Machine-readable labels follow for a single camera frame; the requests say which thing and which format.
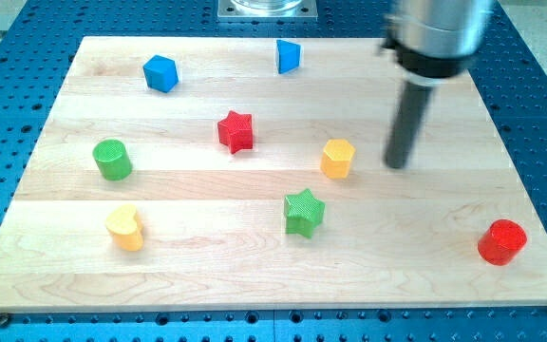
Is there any yellow heart block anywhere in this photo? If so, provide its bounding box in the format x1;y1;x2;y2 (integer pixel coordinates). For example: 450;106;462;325
104;204;144;252

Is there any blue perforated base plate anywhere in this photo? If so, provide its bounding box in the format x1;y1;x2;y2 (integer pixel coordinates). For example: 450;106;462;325
0;0;547;342

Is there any green star block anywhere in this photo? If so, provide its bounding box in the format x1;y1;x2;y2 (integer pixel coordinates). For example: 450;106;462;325
284;188;326;238

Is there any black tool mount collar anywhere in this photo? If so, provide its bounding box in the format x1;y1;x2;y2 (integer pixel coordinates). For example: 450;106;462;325
380;38;475;80

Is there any red cylinder block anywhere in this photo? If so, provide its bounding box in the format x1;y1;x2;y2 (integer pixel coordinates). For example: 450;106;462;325
477;219;528;266

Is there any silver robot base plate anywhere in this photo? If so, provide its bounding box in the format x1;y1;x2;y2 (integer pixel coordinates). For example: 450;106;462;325
217;0;318;21

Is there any blue cube block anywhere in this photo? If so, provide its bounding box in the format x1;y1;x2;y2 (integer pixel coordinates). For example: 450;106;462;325
142;55;179;93

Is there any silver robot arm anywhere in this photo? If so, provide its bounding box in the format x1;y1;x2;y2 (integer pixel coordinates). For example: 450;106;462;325
381;0;494;169

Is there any wooden board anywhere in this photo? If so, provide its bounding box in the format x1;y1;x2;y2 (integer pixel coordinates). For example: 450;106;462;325
0;36;547;313

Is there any yellow hexagon block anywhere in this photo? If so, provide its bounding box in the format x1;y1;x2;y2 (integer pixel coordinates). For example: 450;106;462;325
320;139;355;179

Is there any green cylinder block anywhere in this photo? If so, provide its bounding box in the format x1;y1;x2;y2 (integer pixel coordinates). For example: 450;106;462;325
92;139;132;181

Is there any blue triangle block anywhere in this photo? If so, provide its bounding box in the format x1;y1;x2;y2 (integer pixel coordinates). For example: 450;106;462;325
276;40;301;74

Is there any red star block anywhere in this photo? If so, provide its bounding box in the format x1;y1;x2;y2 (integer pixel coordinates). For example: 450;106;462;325
217;110;254;154

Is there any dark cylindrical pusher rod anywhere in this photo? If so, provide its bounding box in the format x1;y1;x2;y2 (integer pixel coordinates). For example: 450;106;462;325
384;81;432;169

